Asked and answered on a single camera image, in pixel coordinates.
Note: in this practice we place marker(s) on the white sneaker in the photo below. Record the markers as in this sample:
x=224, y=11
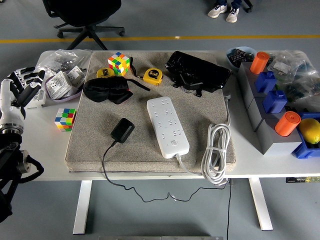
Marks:
x=233, y=15
x=217, y=11

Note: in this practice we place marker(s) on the black office chair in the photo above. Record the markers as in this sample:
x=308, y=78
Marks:
x=82, y=12

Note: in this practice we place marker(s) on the white wall socket large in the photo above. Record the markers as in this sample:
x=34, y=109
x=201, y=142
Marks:
x=58, y=85

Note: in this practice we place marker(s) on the grey-brown mat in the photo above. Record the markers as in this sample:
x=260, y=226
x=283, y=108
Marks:
x=140, y=155

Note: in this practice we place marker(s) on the clear bag of electronic parts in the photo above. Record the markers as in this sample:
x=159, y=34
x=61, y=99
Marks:
x=287, y=65
x=302, y=88

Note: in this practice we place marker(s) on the yellow tape measure black label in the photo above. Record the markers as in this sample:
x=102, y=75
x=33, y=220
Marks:
x=153, y=76

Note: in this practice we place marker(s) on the black yellow label strip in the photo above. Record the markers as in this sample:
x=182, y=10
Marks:
x=302, y=179

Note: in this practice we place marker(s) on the blue block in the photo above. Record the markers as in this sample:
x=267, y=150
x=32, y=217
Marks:
x=265, y=82
x=274, y=102

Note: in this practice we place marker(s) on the white-edged Rubik's cube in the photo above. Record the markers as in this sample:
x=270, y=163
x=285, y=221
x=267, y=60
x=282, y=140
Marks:
x=118, y=63

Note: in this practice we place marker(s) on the white power strip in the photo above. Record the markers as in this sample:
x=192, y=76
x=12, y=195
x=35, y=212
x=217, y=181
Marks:
x=167, y=130

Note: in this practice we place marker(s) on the light blue bowl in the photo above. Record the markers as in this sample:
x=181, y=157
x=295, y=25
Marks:
x=232, y=66

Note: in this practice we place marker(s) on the lilac bowl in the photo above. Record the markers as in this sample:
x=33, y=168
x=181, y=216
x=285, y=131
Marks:
x=65, y=100

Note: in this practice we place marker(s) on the black plastic tray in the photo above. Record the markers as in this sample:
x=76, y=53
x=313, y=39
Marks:
x=197, y=70

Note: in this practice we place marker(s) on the white wall socket small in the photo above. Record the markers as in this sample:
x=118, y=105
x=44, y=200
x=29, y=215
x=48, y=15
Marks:
x=77, y=76

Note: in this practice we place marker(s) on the yellow lemon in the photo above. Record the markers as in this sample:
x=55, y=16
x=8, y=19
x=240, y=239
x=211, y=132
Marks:
x=310, y=131

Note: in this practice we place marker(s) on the stickerless Rubik's cube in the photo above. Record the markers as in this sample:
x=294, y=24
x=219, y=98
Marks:
x=65, y=120

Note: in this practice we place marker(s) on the orange cylinder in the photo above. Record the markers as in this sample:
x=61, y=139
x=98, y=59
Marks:
x=287, y=123
x=258, y=63

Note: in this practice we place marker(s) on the blue storage bin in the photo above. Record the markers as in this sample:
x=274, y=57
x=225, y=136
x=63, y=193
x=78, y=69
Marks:
x=303, y=151

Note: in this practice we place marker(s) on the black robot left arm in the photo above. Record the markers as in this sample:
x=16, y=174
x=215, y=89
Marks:
x=7, y=160

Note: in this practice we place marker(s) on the clear bag of metal parts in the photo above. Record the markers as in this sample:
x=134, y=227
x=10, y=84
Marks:
x=60, y=58

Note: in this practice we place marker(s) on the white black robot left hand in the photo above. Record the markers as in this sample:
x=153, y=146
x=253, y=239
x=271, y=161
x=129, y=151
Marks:
x=7, y=110

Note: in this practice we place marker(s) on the black circuit board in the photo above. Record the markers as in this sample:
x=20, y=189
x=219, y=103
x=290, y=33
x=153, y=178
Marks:
x=237, y=57

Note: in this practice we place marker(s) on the grey block holder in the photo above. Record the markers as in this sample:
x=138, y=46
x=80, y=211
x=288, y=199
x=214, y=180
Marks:
x=272, y=145

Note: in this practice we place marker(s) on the black eye mask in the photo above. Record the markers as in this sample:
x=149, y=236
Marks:
x=105, y=88

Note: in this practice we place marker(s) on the white table leg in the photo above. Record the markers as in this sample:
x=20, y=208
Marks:
x=261, y=205
x=82, y=207

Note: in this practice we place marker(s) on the yellow tape measure with sticker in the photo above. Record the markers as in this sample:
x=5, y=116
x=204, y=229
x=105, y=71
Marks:
x=105, y=73

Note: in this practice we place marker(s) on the black plug adapter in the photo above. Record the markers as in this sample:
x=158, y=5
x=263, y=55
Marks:
x=122, y=130

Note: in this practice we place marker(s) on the white circuit breaker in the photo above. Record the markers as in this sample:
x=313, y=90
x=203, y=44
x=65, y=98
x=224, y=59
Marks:
x=40, y=98

